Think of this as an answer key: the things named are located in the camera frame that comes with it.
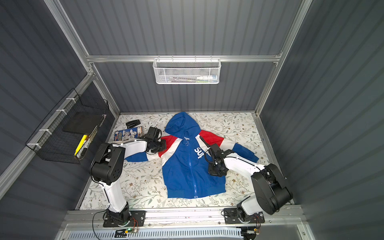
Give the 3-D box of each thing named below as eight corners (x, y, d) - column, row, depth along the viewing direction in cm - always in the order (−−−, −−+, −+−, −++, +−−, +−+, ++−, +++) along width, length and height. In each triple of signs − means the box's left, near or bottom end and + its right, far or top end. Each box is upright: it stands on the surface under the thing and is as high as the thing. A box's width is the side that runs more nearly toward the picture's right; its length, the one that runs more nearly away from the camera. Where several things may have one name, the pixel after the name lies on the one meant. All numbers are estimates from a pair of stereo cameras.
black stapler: (127, 129, 113) (126, 126, 111) (126, 125, 115) (125, 122, 113) (141, 124, 116) (139, 121, 114) (139, 121, 119) (138, 118, 116)
